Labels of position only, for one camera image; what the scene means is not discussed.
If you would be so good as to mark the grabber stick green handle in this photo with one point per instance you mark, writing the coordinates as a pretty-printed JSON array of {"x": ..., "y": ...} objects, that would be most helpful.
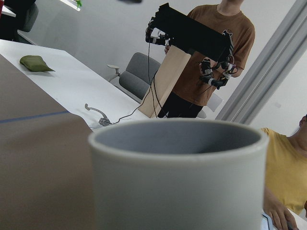
[{"x": 103, "y": 120}]

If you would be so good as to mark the person in yellow shirt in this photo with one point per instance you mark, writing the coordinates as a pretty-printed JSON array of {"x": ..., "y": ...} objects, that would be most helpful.
[{"x": 285, "y": 191}]

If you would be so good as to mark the cardboard sheet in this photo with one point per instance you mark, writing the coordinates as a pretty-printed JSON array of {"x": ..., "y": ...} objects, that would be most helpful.
[{"x": 164, "y": 81}]

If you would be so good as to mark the green cloth pouch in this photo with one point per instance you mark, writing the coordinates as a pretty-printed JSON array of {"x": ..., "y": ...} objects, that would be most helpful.
[{"x": 35, "y": 63}]

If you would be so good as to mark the white mug with handle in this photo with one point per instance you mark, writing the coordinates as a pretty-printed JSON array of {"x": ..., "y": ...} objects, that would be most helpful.
[{"x": 178, "y": 174}]

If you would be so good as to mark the black device with robot hands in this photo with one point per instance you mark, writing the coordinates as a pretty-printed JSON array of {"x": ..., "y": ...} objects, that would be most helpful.
[{"x": 169, "y": 26}]

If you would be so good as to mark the grey office chair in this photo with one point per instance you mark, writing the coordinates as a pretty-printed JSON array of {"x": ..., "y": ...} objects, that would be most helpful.
[{"x": 136, "y": 79}]

